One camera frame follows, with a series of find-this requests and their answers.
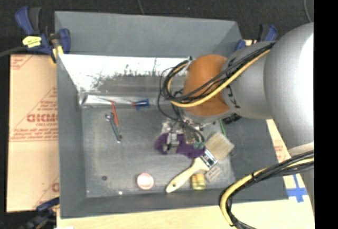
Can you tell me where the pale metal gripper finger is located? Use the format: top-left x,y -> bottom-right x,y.
161,141 -> 178,154
161,121 -> 177,133

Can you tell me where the purple toy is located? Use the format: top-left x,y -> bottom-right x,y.
154,132 -> 206,159

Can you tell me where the blue and red clip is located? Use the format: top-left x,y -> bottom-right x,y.
132,98 -> 150,111

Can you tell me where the grey metal bin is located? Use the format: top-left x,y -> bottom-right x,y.
54,11 -> 289,218

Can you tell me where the pink and white round disc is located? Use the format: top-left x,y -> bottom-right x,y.
136,172 -> 155,191

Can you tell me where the brass cylinder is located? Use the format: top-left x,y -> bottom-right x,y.
191,172 -> 206,190

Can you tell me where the small grey tag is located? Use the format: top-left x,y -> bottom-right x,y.
204,166 -> 222,182

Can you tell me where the silver wrench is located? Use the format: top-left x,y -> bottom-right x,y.
105,112 -> 123,143

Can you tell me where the red thin stick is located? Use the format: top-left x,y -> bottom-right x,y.
110,100 -> 120,126

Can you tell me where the brown cardboard board red print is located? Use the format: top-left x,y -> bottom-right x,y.
5,53 -> 304,213

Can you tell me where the wooden handle paintbrush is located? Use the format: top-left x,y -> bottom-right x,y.
165,131 -> 236,194

